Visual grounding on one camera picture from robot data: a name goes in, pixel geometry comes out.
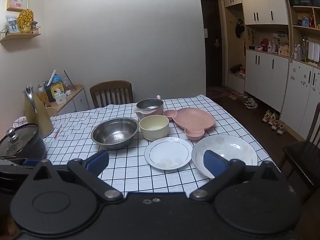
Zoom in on small white plate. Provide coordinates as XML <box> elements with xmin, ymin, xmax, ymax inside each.
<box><xmin>144</xmin><ymin>137</ymin><xmax>193</xmax><ymax>171</ymax></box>

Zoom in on pink bear-shaped divided plate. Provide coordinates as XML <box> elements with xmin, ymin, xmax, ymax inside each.
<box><xmin>163</xmin><ymin>107</ymin><xmax>216</xmax><ymax>140</ymax></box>

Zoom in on yellow and dark box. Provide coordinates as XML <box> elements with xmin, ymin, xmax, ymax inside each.
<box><xmin>44</xmin><ymin>78</ymin><xmax>66</xmax><ymax>102</ymax></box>

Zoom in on golden flower ornament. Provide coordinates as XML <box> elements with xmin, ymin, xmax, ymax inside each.
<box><xmin>17</xmin><ymin>8</ymin><xmax>34</xmax><ymax>34</ymax></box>

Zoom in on wooden side cabinet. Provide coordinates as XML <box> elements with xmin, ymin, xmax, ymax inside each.
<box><xmin>46</xmin><ymin>84</ymin><xmax>89</xmax><ymax>117</ymax></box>

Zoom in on white upper cabinet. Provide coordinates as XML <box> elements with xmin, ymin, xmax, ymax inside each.
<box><xmin>223</xmin><ymin>0</ymin><xmax>291</xmax><ymax>26</ymax></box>

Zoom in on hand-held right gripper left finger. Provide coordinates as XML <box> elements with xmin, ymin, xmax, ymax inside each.
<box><xmin>32</xmin><ymin>149</ymin><xmax>123</xmax><ymax>202</ymax></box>

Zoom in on wooden wall shelf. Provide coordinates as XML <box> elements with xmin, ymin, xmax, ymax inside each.
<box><xmin>0</xmin><ymin>27</ymin><xmax>41</xmax><ymax>42</ymax></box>

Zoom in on wooden open shelving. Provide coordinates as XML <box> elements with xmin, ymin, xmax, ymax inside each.
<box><xmin>287</xmin><ymin>4</ymin><xmax>320</xmax><ymax>64</ymax></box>

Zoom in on large white plate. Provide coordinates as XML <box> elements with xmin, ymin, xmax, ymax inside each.
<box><xmin>191</xmin><ymin>134</ymin><xmax>258</xmax><ymax>179</ymax></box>

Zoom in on black hanging bag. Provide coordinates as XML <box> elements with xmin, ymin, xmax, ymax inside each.
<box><xmin>235</xmin><ymin>18</ymin><xmax>245</xmax><ymax>39</ymax></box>

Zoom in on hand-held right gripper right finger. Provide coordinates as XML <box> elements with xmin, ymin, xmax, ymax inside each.
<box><xmin>189</xmin><ymin>150</ymin><xmax>282</xmax><ymax>202</ymax></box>

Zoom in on cream yellow bowl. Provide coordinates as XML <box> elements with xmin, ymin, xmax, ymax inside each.
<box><xmin>139</xmin><ymin>115</ymin><xmax>170</xmax><ymax>141</ymax></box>

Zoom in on dark door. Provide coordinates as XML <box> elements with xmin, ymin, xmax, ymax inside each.
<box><xmin>200</xmin><ymin>0</ymin><xmax>223</xmax><ymax>88</ymax></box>

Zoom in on tall clear bottle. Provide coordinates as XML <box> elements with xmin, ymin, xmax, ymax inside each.
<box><xmin>301</xmin><ymin>35</ymin><xmax>309</xmax><ymax>62</ymax></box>

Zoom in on pink pot with steel insert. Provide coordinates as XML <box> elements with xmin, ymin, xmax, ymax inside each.
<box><xmin>133</xmin><ymin>95</ymin><xmax>164</xmax><ymax>121</ymax></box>

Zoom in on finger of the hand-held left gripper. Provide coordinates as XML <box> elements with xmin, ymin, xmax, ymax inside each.
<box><xmin>5</xmin><ymin>158</ymin><xmax>47</xmax><ymax>167</ymax></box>

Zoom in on yellow kettle with chrome handle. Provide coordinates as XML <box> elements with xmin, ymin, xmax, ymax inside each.
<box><xmin>23</xmin><ymin>86</ymin><xmax>54</xmax><ymax>138</ymax></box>

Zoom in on small photo frame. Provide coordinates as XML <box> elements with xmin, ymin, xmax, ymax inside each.
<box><xmin>5</xmin><ymin>15</ymin><xmax>21</xmax><ymax>35</ymax></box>

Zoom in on wooden chair with slatted back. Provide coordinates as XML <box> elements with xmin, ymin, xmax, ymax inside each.
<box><xmin>89</xmin><ymin>80</ymin><xmax>134</xmax><ymax>109</ymax></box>

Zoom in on stainless steel bowl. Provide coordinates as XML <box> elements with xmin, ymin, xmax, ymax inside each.
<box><xmin>91</xmin><ymin>117</ymin><xmax>140</xmax><ymax>151</ymax></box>

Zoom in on dark wooden chair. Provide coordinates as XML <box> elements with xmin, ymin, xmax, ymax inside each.
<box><xmin>278</xmin><ymin>102</ymin><xmax>320</xmax><ymax>189</ymax></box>

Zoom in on white lower cabinet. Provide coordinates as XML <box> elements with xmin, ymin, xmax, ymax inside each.
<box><xmin>244</xmin><ymin>49</ymin><xmax>320</xmax><ymax>143</ymax></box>

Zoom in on black pot with glass lid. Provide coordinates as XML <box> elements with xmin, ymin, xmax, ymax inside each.
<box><xmin>0</xmin><ymin>123</ymin><xmax>47</xmax><ymax>159</ymax></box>

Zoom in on white checkered tablecloth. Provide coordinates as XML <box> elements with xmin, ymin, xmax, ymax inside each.
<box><xmin>12</xmin><ymin>94</ymin><xmax>278</xmax><ymax>193</ymax></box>

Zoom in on white tissue box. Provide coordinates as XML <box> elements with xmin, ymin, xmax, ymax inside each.
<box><xmin>55</xmin><ymin>91</ymin><xmax>67</xmax><ymax>106</ymax></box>

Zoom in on white cabinet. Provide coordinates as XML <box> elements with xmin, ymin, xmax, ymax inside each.
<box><xmin>223</xmin><ymin>0</ymin><xmax>291</xmax><ymax>26</ymax></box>
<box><xmin>244</xmin><ymin>49</ymin><xmax>320</xmax><ymax>143</ymax></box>

